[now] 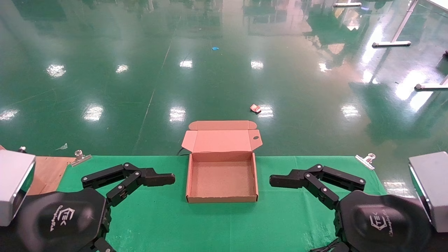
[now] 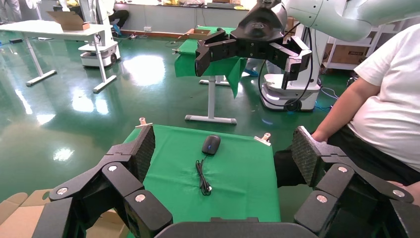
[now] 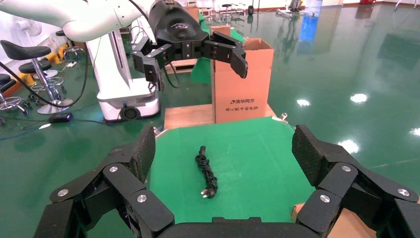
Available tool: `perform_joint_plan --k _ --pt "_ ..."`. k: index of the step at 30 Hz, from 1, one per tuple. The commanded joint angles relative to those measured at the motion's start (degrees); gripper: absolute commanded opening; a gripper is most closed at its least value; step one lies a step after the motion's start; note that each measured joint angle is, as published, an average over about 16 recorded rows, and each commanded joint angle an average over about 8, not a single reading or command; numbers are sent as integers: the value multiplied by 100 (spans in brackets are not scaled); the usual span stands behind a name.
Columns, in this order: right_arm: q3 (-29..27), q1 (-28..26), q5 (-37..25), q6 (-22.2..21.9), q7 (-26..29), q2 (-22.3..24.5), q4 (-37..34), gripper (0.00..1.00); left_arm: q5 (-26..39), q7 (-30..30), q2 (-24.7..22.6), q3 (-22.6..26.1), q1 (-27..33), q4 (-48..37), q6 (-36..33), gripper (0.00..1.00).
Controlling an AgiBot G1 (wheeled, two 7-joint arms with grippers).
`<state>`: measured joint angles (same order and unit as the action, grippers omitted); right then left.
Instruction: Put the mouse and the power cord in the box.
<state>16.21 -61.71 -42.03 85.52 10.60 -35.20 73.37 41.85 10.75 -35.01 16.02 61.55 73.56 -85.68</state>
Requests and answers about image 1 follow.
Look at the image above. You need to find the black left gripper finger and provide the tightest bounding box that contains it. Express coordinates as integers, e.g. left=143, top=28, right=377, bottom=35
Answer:
left=82, top=163, right=175, bottom=207
left=89, top=238, right=116, bottom=252

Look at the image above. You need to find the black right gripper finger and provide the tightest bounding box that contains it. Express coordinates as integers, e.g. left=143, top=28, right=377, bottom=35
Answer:
left=269, top=164, right=366, bottom=210
left=329, top=241, right=350, bottom=252

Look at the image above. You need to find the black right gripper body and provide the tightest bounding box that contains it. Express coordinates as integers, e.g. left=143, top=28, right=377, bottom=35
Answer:
left=334, top=191, right=432, bottom=252

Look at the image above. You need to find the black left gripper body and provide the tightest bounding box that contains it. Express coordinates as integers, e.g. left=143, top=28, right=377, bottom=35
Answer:
left=16, top=188, right=112, bottom=252

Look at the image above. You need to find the open brown cardboard box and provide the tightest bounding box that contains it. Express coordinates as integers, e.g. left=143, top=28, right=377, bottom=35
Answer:
left=181, top=120, right=263, bottom=203

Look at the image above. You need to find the silver binder clip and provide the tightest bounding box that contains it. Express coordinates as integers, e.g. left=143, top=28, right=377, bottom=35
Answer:
left=355, top=153, right=376, bottom=171
left=70, top=150, right=92, bottom=167

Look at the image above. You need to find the green table cloth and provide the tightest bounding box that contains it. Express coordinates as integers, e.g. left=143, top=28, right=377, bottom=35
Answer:
left=57, top=156, right=387, bottom=252

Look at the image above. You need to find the white table leg with foot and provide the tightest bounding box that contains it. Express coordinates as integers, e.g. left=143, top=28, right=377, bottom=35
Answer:
left=372, top=0, right=419, bottom=48

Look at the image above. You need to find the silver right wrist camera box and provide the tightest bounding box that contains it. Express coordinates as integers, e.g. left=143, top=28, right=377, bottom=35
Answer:
left=408, top=151, right=448, bottom=233

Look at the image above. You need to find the white foot bar with post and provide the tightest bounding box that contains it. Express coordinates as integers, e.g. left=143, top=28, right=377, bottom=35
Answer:
left=415, top=75, right=448, bottom=91

